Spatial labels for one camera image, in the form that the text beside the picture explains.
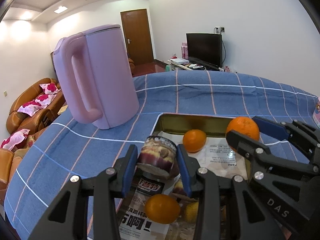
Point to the brown leather sofa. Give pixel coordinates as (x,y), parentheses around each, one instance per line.
(25,122)

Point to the black television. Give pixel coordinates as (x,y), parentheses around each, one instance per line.
(203,48)

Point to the pink cartoon paper cup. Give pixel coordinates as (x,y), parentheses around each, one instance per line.
(317,115)

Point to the pink electric kettle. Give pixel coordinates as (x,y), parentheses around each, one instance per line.
(100,80)

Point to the brown wooden door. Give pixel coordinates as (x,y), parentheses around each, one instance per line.
(137,37)

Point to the wall socket with plugs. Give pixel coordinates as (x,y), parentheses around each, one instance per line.
(219,29)

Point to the square ceiling light panel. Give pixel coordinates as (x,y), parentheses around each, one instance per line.
(60,9)

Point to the pink tall box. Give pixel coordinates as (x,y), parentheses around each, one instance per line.
(184,50)

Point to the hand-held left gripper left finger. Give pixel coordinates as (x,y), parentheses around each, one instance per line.
(128,170)

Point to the rectangular pink metal tin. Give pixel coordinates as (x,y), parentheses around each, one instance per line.
(190,123)

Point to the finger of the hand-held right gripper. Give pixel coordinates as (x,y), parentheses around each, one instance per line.
(246,146)
(271,128)

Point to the brown leather armchair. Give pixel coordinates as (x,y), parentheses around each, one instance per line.
(131,66)

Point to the floral pink pillow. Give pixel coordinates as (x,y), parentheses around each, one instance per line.
(45,99)
(15,138)
(49,88)
(29,108)

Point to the printed paper leaflet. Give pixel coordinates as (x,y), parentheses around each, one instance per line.
(220,155)

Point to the orange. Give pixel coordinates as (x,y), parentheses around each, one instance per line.
(162,208)
(242,127)
(194,140)

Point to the white flat box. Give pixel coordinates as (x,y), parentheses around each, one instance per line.
(178,61)

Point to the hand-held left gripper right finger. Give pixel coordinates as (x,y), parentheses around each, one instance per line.
(183,172)

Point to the white television stand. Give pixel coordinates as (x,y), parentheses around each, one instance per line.
(182,66)

